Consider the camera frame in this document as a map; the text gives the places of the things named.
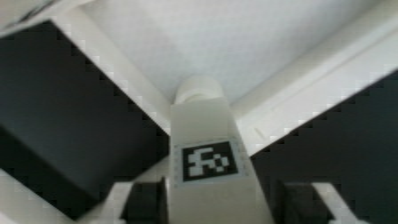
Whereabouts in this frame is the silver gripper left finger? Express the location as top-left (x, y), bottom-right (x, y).
top-left (77, 180), bottom-right (170, 224)

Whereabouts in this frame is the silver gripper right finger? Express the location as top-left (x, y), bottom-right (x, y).
top-left (278, 182), bottom-right (370, 224)

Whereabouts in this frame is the white desk leg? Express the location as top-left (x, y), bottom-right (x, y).
top-left (168, 76), bottom-right (274, 224)

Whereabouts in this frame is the white U-shaped obstacle frame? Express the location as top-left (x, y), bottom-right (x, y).
top-left (0, 0), bottom-right (398, 224)

